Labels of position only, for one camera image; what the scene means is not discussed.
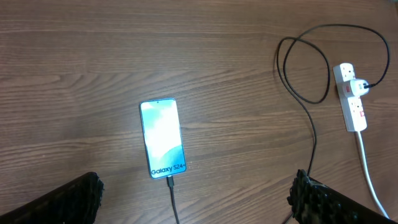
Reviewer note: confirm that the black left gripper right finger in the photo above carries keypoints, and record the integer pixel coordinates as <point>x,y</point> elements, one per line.
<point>312,202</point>

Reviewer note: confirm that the black smartphone lit screen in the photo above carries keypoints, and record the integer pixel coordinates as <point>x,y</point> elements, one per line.
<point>162,138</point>

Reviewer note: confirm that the white charger plug adapter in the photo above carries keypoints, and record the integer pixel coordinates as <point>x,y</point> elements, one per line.
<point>355,88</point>

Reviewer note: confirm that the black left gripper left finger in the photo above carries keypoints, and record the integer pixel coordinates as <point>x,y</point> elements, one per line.
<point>73,203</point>

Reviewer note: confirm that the white power strip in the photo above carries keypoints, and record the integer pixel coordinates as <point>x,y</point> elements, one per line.
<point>352,108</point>

